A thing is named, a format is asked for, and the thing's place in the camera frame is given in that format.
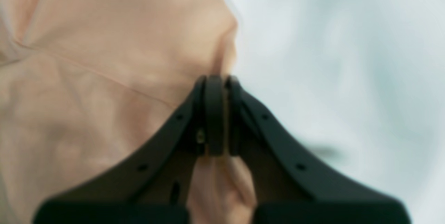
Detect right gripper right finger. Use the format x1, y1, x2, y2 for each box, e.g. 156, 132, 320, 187
227, 76, 411, 224

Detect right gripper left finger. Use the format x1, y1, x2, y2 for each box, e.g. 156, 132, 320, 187
33, 75, 224, 224

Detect peach T-shirt with emoji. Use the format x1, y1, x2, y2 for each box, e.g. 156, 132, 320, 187
1, 0, 238, 224

